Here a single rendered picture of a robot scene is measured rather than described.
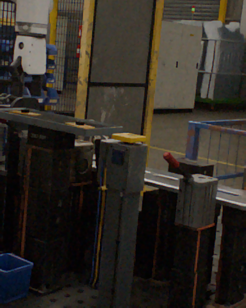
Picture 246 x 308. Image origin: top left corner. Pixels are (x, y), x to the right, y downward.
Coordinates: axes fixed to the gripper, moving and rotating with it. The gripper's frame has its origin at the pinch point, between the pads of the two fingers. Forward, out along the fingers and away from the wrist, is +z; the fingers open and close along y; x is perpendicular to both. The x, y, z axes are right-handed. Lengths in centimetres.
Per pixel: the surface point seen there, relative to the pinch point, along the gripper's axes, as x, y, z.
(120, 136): -34.2, -14.6, 6.0
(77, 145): -11.2, 11.0, 14.2
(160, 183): -36.3, 13.3, 21.6
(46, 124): -13.1, -12.0, 6.0
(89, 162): -13.0, 16.0, 19.4
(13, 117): -1.4, -8.3, 6.0
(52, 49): 155, 301, -8
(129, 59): 113, 364, -5
